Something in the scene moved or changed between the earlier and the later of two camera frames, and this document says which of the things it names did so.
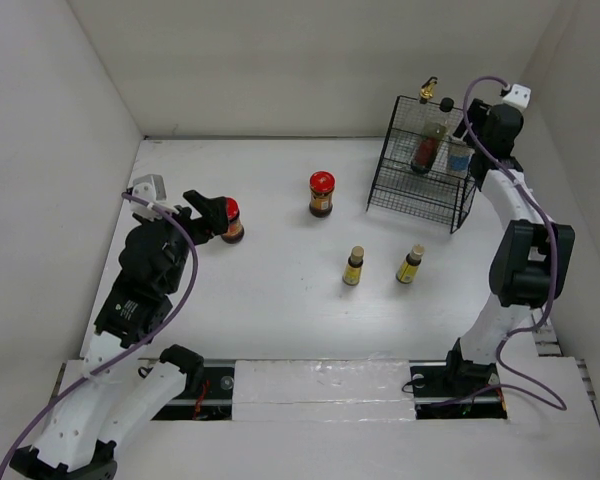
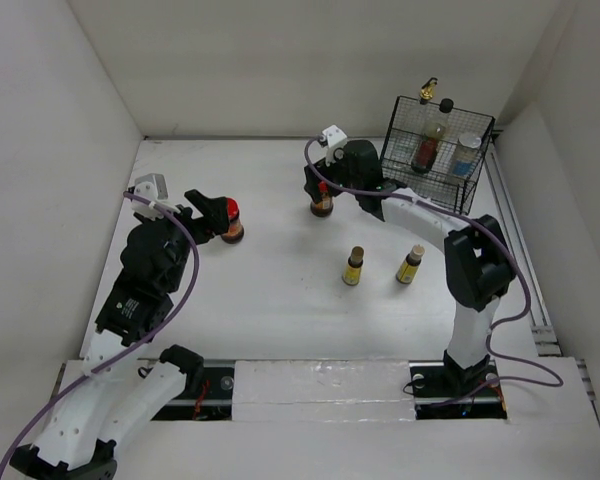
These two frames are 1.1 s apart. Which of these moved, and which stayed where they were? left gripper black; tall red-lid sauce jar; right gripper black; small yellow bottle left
Moved: right gripper black
Stayed: small yellow bottle left; tall red-lid sauce jar; left gripper black
